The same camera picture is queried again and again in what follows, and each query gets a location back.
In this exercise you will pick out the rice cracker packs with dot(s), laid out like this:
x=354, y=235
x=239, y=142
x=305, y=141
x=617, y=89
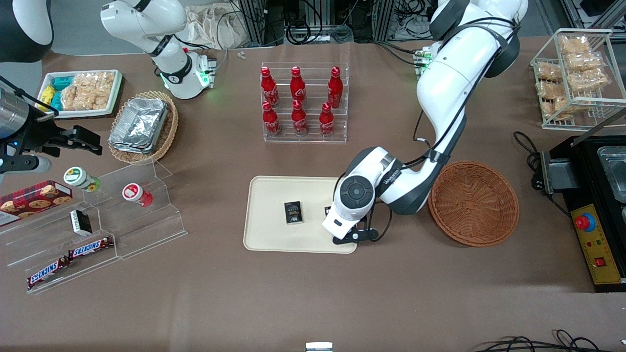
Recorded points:
x=88, y=90

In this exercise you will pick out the black countertop machine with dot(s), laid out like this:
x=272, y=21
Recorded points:
x=584, y=166

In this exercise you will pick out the teal snack pack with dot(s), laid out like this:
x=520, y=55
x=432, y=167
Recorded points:
x=56, y=100
x=62, y=82

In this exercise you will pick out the black and white small box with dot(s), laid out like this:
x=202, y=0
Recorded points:
x=80, y=222

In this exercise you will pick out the aluminium frame rack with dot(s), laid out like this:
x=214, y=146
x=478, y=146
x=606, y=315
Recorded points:
x=259, y=19

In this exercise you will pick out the white rectangular snack tray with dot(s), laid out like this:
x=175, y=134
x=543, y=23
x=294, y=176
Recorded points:
x=115, y=98

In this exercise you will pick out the yellow snack pack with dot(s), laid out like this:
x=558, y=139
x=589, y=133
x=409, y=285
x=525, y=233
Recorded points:
x=46, y=95

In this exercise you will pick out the red lid cup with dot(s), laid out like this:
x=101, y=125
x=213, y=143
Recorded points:
x=134, y=193

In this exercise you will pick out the steel machine pan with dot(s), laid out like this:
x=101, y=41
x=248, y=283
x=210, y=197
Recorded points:
x=614, y=171

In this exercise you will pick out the stacked aluminium foil trays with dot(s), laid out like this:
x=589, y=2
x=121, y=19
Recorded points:
x=139, y=124

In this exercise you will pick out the clear acrylic bottle rack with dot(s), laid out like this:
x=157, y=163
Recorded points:
x=313, y=139

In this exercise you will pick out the green lid cup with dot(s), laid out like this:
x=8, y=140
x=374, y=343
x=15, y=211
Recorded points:
x=78, y=177

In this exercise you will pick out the bagged cracker snack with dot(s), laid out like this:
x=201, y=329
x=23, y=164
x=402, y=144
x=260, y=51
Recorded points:
x=574, y=45
x=583, y=61
x=555, y=108
x=589, y=79
x=551, y=89
x=548, y=72

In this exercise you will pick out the brown wicker basket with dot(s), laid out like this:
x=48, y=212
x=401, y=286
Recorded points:
x=474, y=205

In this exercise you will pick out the light wicker basket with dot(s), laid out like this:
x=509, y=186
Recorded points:
x=168, y=132

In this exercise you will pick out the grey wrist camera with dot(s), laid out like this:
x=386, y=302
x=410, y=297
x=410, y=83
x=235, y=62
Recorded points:
x=362, y=235
x=24, y=164

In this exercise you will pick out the beige cloth bag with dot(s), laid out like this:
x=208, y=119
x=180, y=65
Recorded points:
x=215, y=24

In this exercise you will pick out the red cookie box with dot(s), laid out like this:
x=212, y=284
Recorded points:
x=34, y=199

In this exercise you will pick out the small white device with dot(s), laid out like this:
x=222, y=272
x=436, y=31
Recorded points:
x=319, y=347

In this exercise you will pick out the yellow control box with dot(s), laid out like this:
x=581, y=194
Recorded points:
x=599, y=249

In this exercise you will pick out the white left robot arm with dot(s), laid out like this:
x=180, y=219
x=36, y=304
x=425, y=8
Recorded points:
x=450, y=83

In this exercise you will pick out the red cola bottle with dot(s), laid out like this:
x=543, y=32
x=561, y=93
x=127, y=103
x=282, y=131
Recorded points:
x=299, y=121
x=271, y=122
x=269, y=90
x=298, y=88
x=335, y=90
x=326, y=122

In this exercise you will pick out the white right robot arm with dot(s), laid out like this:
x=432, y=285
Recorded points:
x=172, y=63

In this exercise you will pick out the small black snack box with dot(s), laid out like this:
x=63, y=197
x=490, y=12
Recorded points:
x=293, y=213

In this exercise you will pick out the clear acrylic stepped stand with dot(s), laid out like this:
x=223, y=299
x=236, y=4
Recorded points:
x=146, y=230

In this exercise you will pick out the snickers chocolate bar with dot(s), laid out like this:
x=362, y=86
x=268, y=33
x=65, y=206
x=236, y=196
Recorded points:
x=90, y=247
x=48, y=272

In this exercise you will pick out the cream plastic tray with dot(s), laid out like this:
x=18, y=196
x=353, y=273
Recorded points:
x=274, y=195

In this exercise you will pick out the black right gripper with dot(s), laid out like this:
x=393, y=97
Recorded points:
x=35, y=133

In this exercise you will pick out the red emergency stop button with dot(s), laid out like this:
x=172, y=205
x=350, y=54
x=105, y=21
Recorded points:
x=585, y=222

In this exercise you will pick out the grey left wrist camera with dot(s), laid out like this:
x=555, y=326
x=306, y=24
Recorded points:
x=362, y=235

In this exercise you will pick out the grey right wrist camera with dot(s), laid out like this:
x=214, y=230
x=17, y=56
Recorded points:
x=24, y=164

